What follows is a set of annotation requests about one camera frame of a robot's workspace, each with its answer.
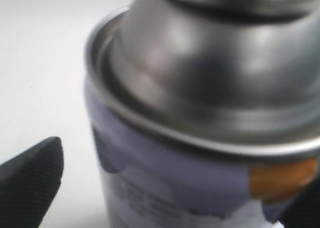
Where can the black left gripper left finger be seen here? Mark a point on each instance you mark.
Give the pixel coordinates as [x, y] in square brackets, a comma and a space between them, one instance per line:
[29, 183]

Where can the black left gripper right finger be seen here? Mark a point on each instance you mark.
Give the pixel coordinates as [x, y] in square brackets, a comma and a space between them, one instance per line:
[304, 212]

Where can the silver spray can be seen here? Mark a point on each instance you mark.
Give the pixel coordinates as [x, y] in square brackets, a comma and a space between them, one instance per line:
[205, 113]

